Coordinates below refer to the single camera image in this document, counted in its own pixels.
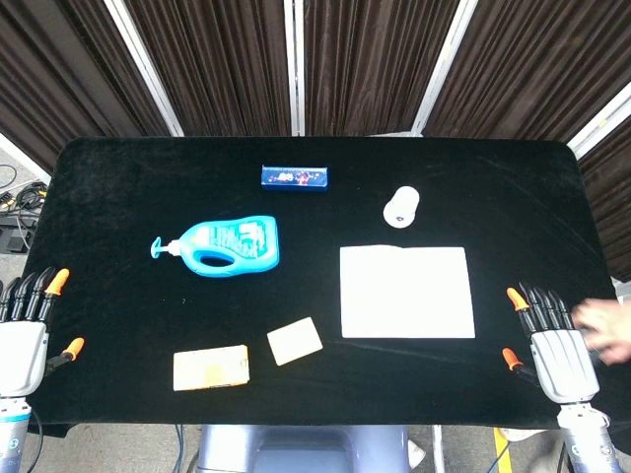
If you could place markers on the black table cloth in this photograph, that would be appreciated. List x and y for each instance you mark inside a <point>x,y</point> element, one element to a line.
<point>315,276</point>

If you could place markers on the small beige card pad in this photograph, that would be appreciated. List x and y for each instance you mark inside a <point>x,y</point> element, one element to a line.
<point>294,341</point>

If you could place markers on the dark blue printed box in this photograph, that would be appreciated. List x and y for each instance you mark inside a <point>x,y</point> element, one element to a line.
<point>295,178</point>

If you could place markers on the blue pump detergent bottle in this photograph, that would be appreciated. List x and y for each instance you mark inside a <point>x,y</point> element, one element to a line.
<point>227,245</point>

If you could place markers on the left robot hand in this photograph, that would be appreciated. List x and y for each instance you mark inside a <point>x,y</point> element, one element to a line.
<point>22,345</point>

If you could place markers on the yellow floor tape strip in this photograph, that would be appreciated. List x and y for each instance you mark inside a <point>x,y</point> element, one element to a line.
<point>500,451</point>

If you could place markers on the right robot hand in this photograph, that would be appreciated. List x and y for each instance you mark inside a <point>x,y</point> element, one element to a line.
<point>562,359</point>

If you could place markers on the blurred human hand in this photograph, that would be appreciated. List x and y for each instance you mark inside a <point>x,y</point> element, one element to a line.
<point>604,332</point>

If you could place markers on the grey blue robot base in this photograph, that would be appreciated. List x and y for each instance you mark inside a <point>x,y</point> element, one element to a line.
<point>303,449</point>

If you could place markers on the white paper sheet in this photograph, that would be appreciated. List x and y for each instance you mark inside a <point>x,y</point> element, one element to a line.
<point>407,292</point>

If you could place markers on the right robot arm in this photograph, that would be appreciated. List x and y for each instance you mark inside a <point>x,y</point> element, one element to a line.
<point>586,438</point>

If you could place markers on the black floor box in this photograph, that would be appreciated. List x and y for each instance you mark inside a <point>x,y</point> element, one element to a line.
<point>15,235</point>

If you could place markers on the dark brown curtain screen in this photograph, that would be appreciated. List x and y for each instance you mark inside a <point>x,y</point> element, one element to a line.
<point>315,64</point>

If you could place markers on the white cylindrical cup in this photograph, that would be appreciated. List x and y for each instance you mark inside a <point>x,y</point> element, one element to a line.
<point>401,207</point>

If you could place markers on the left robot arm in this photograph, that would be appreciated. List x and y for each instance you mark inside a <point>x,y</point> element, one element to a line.
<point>12,433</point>

